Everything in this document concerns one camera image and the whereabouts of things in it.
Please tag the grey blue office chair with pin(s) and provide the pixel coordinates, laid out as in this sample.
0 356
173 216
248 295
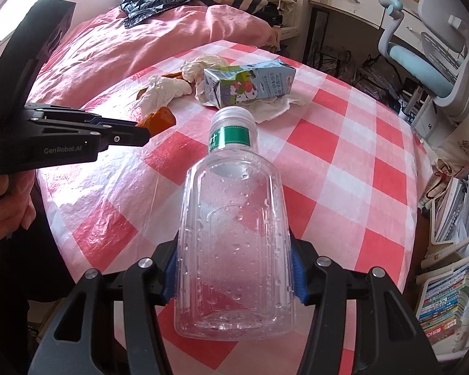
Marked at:
445 15

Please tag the wide white desk drawer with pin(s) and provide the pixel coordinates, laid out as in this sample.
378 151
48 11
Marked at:
348 0

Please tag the dark clothes pile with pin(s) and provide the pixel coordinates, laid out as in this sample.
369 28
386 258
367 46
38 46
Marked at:
281 27

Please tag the white tissue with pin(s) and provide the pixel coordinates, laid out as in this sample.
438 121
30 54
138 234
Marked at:
164 90
273 107

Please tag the crumpled clear plastic bag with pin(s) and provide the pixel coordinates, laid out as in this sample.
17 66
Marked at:
375 76

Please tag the blue white milk carton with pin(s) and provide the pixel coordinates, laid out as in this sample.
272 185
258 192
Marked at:
254 82

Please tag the clear bag with black trim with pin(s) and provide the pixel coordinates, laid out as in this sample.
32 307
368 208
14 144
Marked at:
332 62

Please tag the narrow white desk drawer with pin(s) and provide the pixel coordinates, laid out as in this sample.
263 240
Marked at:
410 31

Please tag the beige tote bag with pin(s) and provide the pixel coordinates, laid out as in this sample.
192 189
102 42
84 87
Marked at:
459 140

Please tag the pink duvet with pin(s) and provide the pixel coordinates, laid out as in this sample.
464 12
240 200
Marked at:
101 47

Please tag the stack of colourful books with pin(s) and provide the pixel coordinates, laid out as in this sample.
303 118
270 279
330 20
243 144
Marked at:
445 304

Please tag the person's dark clothing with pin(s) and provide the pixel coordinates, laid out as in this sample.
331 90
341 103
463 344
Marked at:
19 281

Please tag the person's left hand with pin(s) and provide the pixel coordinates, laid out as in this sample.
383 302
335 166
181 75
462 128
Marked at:
19 203

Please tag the small orange peel piece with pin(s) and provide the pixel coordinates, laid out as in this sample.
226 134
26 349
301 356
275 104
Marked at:
174 75

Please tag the white book rack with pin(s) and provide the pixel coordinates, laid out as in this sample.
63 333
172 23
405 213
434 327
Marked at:
453 248

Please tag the pile of papers and booklets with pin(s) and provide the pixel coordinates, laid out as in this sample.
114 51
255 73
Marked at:
459 211

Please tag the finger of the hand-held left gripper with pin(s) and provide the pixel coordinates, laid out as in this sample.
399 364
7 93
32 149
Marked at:
129 136
82 119

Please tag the red white checked tablecloth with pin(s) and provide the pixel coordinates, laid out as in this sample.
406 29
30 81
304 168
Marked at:
336 164

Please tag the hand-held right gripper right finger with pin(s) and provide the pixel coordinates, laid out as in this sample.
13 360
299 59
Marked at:
300 281

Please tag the clear plastic bottle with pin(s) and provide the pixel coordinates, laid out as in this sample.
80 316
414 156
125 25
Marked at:
234 222

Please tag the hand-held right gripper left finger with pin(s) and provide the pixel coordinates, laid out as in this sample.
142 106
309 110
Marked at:
171 277

